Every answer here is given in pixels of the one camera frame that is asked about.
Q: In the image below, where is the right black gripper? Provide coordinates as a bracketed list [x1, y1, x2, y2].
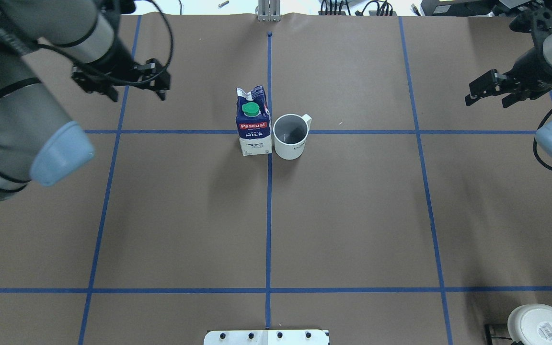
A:
[464, 48, 552, 108]

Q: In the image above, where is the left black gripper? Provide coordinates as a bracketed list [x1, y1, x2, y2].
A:
[71, 41, 171, 103]

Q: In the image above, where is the blue white milk carton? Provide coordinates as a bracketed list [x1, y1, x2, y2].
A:
[236, 85, 273, 156]

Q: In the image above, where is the white mug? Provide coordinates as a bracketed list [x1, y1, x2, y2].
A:
[273, 114, 312, 160]
[507, 304, 552, 345]

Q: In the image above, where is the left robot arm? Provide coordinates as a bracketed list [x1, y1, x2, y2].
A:
[0, 0, 174, 202]

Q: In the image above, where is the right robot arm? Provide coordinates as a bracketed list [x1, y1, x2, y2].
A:
[465, 0, 552, 171]

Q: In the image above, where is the white mug in rack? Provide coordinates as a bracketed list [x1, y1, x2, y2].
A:
[507, 304, 552, 345]

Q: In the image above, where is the aluminium frame post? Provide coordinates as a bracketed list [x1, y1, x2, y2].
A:
[256, 0, 282, 23]

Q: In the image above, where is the black wire mug rack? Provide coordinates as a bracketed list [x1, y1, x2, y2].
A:
[483, 324, 519, 345]

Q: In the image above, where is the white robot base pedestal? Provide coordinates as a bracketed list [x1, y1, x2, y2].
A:
[203, 329, 331, 345]

